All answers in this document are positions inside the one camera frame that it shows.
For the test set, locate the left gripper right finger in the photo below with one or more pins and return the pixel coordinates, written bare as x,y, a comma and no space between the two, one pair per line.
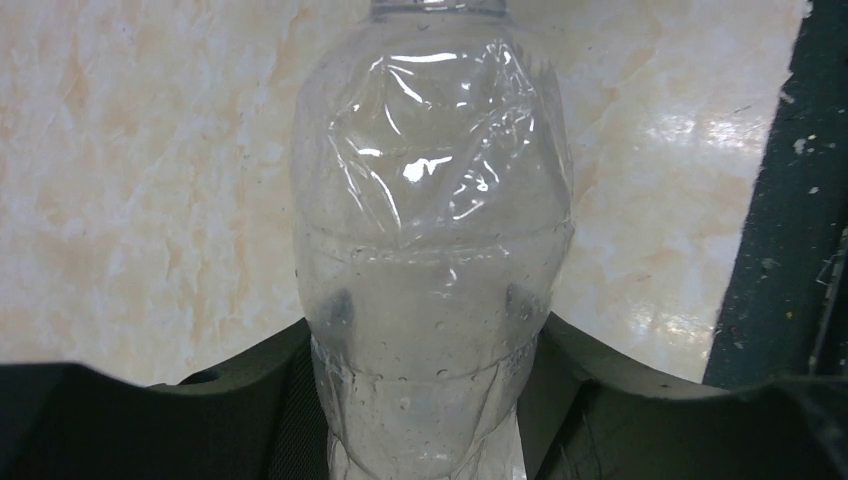
591,412

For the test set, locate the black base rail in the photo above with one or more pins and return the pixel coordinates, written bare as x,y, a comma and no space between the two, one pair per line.
774,313

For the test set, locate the clear plastic bottle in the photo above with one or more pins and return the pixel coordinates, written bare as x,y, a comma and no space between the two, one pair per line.
432,207

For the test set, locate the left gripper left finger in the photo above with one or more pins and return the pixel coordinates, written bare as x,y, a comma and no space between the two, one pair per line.
254,416

